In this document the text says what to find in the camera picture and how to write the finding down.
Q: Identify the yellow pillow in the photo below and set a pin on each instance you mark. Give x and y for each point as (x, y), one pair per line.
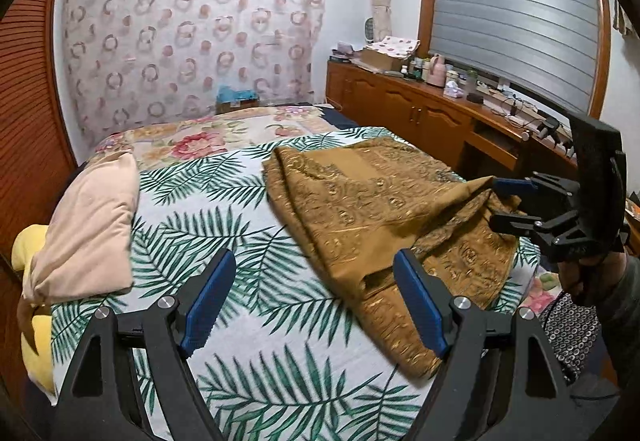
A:
(37, 346)

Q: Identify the dark dotted cloth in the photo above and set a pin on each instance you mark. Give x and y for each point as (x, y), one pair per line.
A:
(570, 336)

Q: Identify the small grey device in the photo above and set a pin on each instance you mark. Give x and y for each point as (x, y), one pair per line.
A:
(549, 128)

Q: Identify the pink kettle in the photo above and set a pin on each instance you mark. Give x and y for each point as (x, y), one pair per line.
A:
(436, 71)

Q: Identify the dark blue cloth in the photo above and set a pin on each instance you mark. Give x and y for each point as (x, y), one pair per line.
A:
(340, 120)

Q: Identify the brown paisley shirt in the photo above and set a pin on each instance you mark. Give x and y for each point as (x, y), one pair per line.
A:
(350, 201)

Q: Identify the white tissue pack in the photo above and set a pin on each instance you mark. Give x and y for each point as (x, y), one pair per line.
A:
(452, 90)

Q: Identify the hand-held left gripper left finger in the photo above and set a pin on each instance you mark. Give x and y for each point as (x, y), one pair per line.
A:
(207, 306)

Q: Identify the leaf print blanket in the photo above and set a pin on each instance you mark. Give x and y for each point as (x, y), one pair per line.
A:
(225, 221)

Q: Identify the small grey fan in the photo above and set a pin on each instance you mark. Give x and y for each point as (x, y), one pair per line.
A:
(370, 30)

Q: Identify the beige pillow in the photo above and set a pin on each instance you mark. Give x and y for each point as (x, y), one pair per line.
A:
(85, 231)

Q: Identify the wooden cabinet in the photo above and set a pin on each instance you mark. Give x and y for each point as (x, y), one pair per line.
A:
(400, 101)

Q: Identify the person's right forearm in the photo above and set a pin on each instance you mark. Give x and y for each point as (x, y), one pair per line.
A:
(622, 321)

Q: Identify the floral cloth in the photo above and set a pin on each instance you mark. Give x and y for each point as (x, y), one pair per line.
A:
(397, 45)

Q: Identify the small black box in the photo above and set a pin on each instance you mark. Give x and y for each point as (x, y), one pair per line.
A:
(475, 98)

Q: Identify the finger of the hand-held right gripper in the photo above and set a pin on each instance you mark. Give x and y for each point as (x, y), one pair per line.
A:
(520, 222)
(510, 187)

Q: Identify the clear glass jar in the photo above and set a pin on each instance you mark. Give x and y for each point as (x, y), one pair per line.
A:
(472, 82)

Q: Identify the grey window blind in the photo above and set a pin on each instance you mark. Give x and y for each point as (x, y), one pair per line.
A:
(510, 11)

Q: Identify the cardboard box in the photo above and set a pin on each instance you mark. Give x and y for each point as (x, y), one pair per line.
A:
(377, 60)

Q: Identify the row of small bottles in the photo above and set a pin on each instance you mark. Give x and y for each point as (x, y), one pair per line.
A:
(415, 70)

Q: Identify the floral bed sheet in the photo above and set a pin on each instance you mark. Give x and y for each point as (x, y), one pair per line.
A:
(200, 141)

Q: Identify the person's right hand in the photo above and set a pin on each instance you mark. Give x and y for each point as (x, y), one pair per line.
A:
(575, 281)

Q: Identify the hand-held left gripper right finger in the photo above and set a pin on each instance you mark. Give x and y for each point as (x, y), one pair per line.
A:
(422, 306)

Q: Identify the teal package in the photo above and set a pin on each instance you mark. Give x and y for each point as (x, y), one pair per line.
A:
(235, 96)

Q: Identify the wooden slatted door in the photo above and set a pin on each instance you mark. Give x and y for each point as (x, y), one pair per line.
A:
(30, 96)

